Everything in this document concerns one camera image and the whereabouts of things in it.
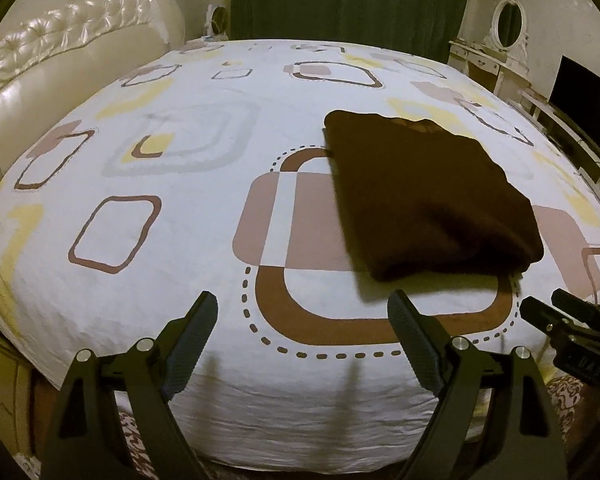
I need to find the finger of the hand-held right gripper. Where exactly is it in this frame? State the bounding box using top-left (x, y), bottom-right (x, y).
top-left (521, 296), bottom-right (581, 333)
top-left (551, 288), bottom-right (600, 323)

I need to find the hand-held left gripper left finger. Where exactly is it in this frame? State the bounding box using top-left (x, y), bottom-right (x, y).
top-left (40, 290), bottom-right (218, 480)

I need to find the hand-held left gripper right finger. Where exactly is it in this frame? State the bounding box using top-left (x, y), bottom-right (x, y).
top-left (387, 290), bottom-right (568, 480)

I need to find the brown plaid sweater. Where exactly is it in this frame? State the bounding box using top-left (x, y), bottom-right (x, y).
top-left (322, 109), bottom-right (545, 283)

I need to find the person's patterned clothing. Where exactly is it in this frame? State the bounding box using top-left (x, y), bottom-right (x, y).
top-left (117, 375), bottom-right (588, 476)

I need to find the white patterned bed sheet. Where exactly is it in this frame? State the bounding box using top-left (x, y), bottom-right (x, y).
top-left (0, 39), bottom-right (600, 466)

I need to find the black television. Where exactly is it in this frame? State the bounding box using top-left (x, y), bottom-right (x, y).
top-left (550, 55), bottom-right (600, 131)

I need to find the white dressing table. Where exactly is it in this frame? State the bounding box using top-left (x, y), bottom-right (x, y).
top-left (447, 39), bottom-right (521, 96)

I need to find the white oval mirror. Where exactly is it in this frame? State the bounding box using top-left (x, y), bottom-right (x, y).
top-left (482, 0), bottom-right (530, 53)

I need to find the cream tufted headboard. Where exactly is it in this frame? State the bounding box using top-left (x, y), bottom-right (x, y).
top-left (0, 0), bottom-right (186, 206)

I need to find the green curtain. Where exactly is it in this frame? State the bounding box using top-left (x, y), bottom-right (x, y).
top-left (230, 0), bottom-right (476, 63)

